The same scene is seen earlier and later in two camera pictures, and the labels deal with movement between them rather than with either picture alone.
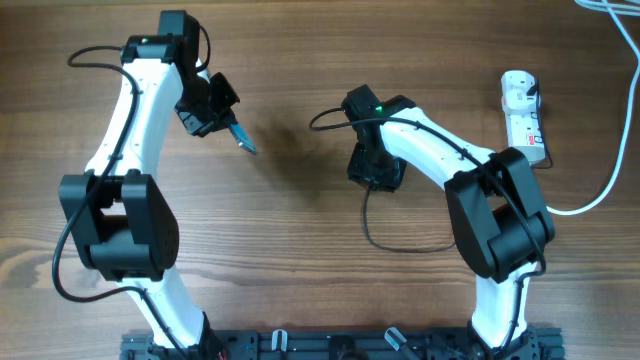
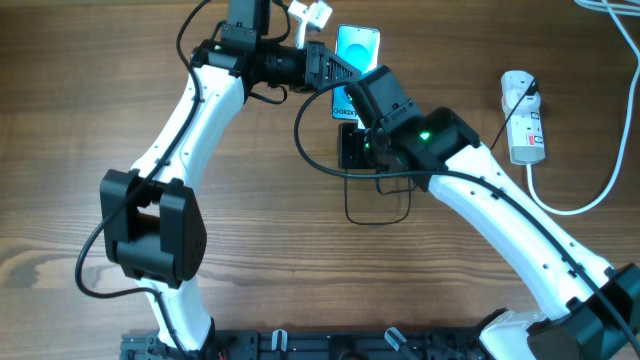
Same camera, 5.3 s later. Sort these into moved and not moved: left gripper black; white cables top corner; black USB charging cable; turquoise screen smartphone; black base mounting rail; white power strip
Moved: turquoise screen smartphone; black USB charging cable; left gripper black
Not moved: white cables top corner; black base mounting rail; white power strip
